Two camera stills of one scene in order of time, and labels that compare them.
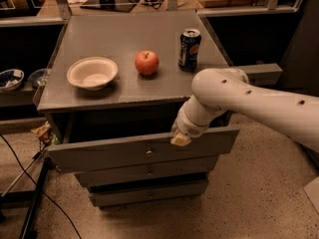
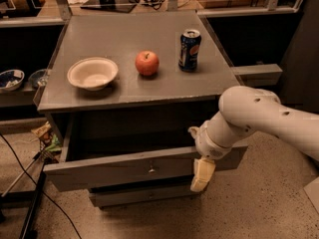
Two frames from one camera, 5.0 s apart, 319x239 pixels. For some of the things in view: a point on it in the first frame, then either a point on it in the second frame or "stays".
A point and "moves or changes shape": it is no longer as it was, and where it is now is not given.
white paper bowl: x=92 y=73 stays
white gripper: x=184 y=124 → x=209 y=145
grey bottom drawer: x=130 y=194 stays
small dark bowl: x=39 y=77 stays
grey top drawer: x=85 y=141 moves or changes shape
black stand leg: x=27 y=229 stays
